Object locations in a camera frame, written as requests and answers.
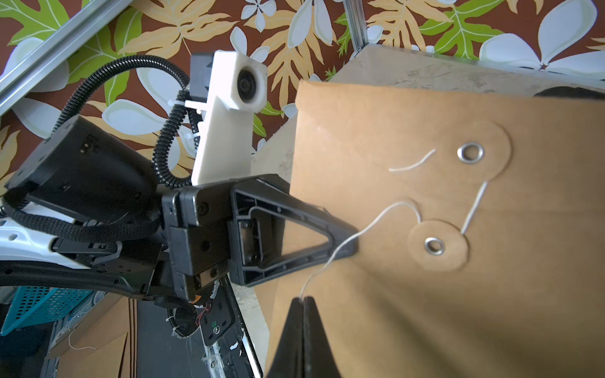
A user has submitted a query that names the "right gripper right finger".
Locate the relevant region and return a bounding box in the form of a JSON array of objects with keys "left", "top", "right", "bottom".
[{"left": 303, "top": 297, "right": 341, "bottom": 378}]

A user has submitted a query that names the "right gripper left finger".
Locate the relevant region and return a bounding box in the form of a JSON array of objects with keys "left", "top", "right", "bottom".
[{"left": 266, "top": 298, "right": 305, "bottom": 378}]

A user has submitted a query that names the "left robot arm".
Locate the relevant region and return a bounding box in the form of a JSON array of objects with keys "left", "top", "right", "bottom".
[{"left": 1, "top": 51, "right": 359, "bottom": 309}]

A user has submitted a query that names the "teal plastic basket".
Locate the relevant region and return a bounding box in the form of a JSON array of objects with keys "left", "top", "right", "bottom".
[{"left": 1, "top": 286, "right": 94, "bottom": 336}]

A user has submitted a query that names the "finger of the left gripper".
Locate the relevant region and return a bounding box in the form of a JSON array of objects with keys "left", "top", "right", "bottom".
[{"left": 229, "top": 176, "right": 358, "bottom": 288}]

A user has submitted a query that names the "black tool case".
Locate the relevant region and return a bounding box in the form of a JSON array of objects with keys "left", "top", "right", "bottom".
[{"left": 534, "top": 86, "right": 605, "bottom": 101}]

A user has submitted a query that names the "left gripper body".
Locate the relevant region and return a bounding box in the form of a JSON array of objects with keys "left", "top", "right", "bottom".
[{"left": 161, "top": 174, "right": 288, "bottom": 302}]

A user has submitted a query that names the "brown file bag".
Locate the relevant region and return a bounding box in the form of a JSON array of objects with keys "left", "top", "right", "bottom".
[{"left": 267, "top": 82, "right": 604, "bottom": 377}]

